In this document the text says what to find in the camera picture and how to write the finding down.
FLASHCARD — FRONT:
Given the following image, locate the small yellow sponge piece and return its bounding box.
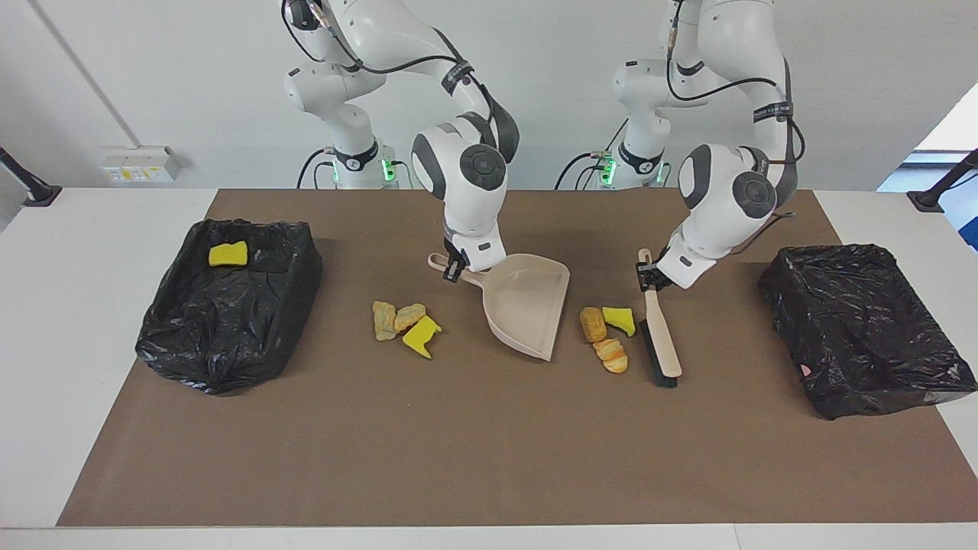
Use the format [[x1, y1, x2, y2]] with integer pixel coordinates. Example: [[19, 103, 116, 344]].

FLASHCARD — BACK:
[[602, 306, 636, 338]]

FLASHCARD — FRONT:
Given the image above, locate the notched yellow sponge piece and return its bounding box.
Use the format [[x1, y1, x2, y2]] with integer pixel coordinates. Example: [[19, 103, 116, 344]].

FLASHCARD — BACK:
[[402, 315, 442, 360]]

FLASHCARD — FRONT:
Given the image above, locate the beige plastic dustpan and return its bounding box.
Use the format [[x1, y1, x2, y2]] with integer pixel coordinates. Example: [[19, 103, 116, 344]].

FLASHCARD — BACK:
[[427, 253, 572, 362]]

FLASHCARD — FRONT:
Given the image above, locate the small croissant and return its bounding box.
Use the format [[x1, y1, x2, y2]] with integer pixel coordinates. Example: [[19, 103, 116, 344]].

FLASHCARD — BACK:
[[592, 338, 630, 375]]

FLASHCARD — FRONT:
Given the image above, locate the bin with black bag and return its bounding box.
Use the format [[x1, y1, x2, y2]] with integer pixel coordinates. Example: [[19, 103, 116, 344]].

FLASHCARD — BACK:
[[135, 219, 323, 396], [758, 244, 978, 420]]

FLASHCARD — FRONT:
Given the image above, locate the brown table mat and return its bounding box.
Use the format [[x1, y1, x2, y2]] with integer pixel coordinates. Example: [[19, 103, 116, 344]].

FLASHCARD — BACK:
[[57, 189, 978, 528]]

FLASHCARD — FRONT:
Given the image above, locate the black clamp stand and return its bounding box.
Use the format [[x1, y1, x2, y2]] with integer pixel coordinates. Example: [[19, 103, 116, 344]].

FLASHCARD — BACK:
[[907, 149, 978, 213], [0, 147, 63, 208]]

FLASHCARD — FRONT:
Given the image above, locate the black left base cable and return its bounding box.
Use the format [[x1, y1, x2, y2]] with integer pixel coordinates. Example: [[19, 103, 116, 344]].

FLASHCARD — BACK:
[[554, 118, 673, 190]]

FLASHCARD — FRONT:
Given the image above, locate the black base cable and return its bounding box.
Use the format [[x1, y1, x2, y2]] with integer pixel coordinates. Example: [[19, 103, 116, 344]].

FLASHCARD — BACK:
[[554, 118, 673, 190], [296, 147, 414, 190]]

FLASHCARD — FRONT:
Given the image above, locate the black right base cable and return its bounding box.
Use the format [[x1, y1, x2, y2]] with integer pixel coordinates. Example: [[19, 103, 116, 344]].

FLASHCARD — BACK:
[[296, 147, 414, 190]]

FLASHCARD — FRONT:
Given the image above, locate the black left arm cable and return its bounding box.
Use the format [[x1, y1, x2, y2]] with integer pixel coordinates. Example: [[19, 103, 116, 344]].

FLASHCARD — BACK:
[[663, 0, 807, 253]]

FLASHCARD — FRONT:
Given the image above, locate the white wall socket box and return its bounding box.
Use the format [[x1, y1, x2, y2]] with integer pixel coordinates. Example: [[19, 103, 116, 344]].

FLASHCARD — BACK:
[[102, 146, 181, 184]]

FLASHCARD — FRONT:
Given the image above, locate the white wall conduit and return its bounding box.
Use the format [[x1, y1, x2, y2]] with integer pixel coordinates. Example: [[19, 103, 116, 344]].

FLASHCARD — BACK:
[[31, 0, 142, 148]]

